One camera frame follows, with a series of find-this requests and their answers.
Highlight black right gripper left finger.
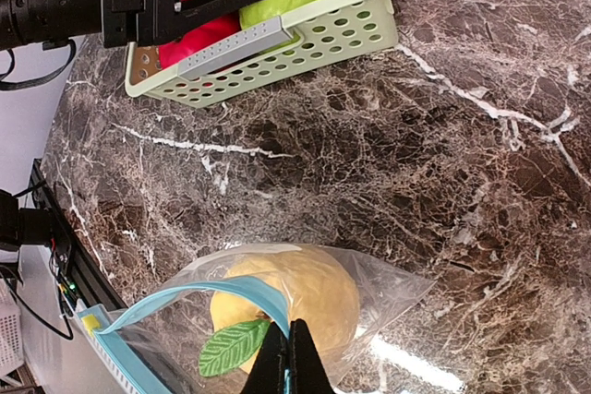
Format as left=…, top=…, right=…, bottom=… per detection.
left=242, top=323, right=288, bottom=394

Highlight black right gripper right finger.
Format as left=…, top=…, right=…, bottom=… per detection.
left=288, top=319, right=334, bottom=394

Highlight orange pink peach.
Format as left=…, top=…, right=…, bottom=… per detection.
left=199, top=245, right=360, bottom=377

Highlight red bell pepper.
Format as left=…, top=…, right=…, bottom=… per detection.
left=159, top=0, right=259, bottom=70

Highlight pale green plastic basket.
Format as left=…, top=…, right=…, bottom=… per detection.
left=125, top=0, right=398, bottom=108

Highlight white perforated basket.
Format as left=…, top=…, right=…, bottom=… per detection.
left=0, top=281, right=24, bottom=376

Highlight black front rail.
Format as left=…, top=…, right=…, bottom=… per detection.
left=29, top=159, right=127, bottom=312

